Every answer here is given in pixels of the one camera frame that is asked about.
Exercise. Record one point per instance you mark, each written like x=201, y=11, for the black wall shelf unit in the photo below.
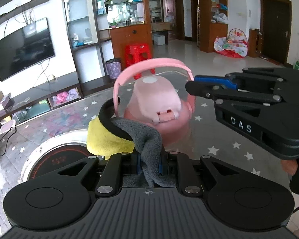
x=81, y=40

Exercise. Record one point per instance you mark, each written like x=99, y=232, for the grey star tablecloth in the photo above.
x=150, y=193

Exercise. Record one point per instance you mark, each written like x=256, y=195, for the pink lidded water bottle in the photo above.
x=155, y=102

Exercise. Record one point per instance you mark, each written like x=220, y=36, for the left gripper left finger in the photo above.
x=117, y=167

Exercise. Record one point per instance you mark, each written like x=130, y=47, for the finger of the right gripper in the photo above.
x=215, y=91
x=217, y=80

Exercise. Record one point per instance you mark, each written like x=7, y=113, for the grey yellow cleaning cloth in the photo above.
x=108, y=135

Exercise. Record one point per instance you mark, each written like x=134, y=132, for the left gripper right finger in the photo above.
x=180, y=166

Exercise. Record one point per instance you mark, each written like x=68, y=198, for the purple patterned waste bin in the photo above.
x=113, y=67

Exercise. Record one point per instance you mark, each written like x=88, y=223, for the built-in induction cooktop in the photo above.
x=55, y=153

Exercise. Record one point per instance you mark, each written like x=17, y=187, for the person's right hand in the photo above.
x=289, y=166

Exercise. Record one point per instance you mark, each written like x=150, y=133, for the colourful polka dot baby seat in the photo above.
x=234, y=46

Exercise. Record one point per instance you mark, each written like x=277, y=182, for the red plastic stool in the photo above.
x=135, y=53

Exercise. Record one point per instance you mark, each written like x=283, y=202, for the black flat television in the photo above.
x=24, y=48

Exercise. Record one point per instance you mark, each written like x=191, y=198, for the brown wooden display cabinet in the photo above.
x=129, y=24

